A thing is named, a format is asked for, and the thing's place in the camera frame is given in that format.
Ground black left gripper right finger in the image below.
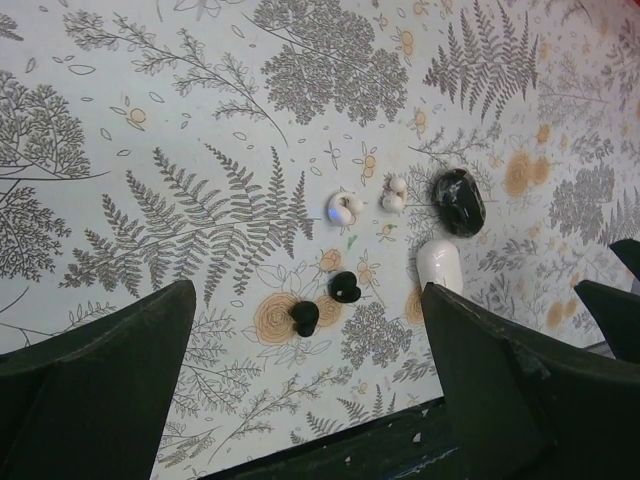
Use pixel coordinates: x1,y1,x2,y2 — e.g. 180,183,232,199
421,283,639,479

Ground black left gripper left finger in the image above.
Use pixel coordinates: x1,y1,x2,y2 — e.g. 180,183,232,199
1,280,196,479

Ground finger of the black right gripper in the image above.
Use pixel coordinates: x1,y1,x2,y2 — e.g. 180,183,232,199
574,280,639,363
609,239,640,279

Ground white earbud charging case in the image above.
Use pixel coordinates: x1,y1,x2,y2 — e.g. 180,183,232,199
415,239,464,294

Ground white earbud with blue light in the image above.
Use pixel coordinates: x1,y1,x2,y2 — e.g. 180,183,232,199
327,192,364,227

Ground black earbud charging case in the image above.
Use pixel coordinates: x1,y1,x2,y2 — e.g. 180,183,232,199
433,168,486,238

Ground black earbud upper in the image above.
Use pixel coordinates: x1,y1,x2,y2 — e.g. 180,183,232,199
329,271,361,304

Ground black earbud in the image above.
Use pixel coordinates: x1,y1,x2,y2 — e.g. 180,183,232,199
290,301,319,338
329,271,361,304

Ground black earbud lower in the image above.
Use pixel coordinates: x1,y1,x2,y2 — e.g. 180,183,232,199
290,301,319,338

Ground floral patterned table mat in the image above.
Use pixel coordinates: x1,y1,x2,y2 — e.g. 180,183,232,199
1,1,639,479

